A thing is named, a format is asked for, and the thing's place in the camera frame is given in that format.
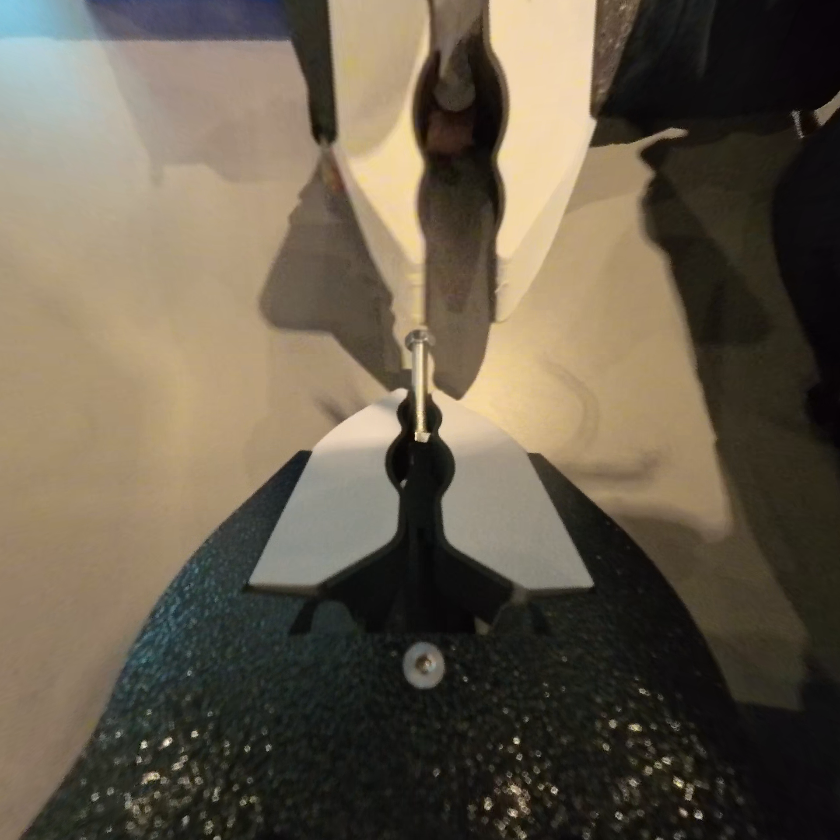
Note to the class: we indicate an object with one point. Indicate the silver metal bolt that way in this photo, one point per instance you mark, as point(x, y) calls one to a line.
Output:
point(418, 394)

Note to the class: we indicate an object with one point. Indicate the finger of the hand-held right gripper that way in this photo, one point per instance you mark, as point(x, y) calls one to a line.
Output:
point(544, 131)
point(377, 131)

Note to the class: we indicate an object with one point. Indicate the silver metal nut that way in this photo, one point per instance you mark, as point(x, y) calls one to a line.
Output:
point(419, 340)

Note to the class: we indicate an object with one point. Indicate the person's dark clothing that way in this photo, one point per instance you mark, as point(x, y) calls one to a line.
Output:
point(817, 295)

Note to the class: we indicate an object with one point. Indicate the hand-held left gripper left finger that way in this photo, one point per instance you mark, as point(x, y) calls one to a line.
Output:
point(328, 512)

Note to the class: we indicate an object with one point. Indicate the blue box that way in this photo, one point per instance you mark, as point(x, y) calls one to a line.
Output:
point(190, 13)

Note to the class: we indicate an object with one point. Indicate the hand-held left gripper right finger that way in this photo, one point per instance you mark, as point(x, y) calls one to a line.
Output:
point(512, 518)

